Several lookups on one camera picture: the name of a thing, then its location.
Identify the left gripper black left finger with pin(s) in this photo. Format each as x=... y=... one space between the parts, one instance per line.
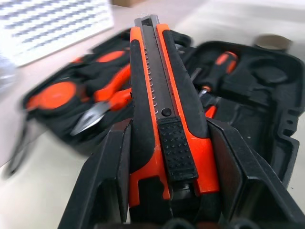
x=102 y=179

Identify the black plastic tool case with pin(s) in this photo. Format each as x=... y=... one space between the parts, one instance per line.
x=262 y=114

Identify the orange black tape measure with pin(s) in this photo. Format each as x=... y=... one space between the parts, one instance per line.
x=54 y=95

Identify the brown cardboard box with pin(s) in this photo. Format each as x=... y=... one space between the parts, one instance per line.
x=126 y=3

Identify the white perforated plastic basket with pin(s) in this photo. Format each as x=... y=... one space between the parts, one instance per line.
x=47 y=28

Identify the orange black utility knife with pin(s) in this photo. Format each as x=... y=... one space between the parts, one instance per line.
x=152 y=83

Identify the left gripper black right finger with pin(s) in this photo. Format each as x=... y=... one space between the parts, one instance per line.
x=250 y=195

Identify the orange test pen screwdriver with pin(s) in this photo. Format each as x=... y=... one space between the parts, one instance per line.
x=210 y=111

